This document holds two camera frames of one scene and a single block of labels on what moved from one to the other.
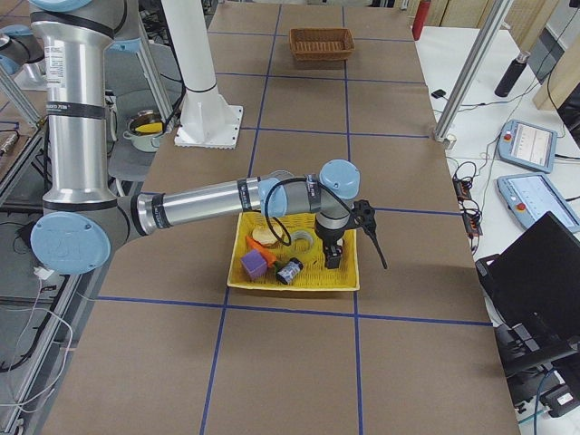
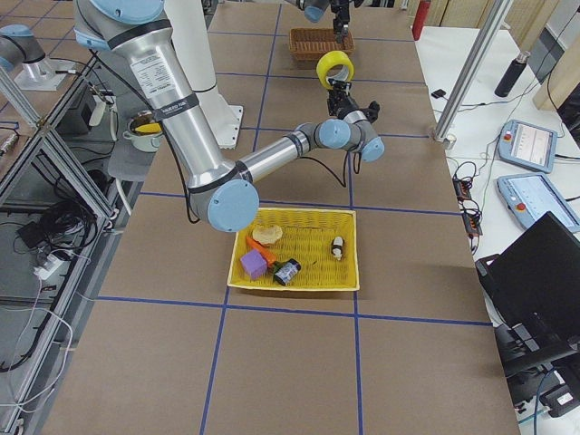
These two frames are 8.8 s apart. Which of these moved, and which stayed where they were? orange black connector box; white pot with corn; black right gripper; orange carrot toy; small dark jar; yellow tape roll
Moved: black right gripper; yellow tape roll
Stayed: orange carrot toy; white pot with corn; orange black connector box; small dark jar
